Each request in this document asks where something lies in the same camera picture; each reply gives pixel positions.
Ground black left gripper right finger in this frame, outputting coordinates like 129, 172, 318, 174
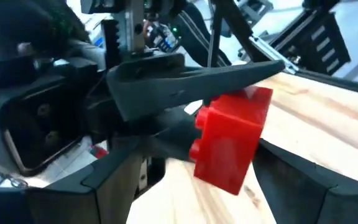
252, 138, 358, 224

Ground red block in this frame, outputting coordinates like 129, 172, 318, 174
188, 85, 273, 196

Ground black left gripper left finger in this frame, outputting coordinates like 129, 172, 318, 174
0, 148, 145, 224

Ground black computer case with lights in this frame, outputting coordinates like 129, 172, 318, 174
270, 11, 352, 77

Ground black aluminium frame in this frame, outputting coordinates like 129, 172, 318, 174
206, 0, 358, 97

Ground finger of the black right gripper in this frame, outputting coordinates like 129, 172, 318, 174
116, 107, 203, 162
106, 52, 286, 123

